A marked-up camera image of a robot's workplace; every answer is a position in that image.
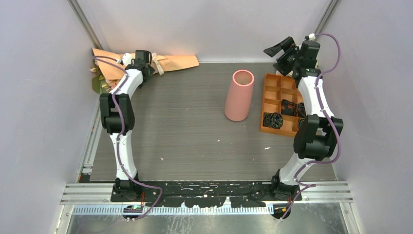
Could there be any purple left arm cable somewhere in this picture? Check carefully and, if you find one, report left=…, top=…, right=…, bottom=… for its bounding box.
left=93, top=55, right=164, bottom=222

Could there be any orange compartment tray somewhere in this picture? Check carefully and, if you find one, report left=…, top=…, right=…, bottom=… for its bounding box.
left=260, top=74, right=303, bottom=137

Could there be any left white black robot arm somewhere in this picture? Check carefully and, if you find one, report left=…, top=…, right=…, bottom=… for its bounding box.
left=99, top=50, right=154, bottom=201

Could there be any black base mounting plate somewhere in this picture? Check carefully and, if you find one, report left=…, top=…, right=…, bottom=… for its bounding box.
left=110, top=181, right=300, bottom=208

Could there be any aluminium front rail frame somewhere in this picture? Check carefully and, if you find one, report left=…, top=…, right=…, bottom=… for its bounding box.
left=60, top=181, right=353, bottom=219

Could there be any peach paper bouquet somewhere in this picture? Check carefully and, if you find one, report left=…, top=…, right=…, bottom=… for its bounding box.
left=91, top=48, right=199, bottom=94

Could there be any crumpled white patterned cloth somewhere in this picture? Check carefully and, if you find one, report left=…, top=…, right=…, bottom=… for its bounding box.
left=291, top=58, right=320, bottom=79

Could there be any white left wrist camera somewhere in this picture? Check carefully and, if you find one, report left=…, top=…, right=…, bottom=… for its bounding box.
left=120, top=53, right=133, bottom=66

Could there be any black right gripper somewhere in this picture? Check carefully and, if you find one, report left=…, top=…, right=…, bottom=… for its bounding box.
left=263, top=37, right=301, bottom=77

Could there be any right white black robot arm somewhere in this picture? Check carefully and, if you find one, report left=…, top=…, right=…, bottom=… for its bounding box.
left=264, top=34, right=344, bottom=200

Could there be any dark patterned hair tie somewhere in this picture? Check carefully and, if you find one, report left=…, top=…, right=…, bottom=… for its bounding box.
left=281, top=98, right=306, bottom=117

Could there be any pink cylindrical vase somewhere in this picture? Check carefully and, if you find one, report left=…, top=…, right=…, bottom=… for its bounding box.
left=225, top=70, right=255, bottom=122

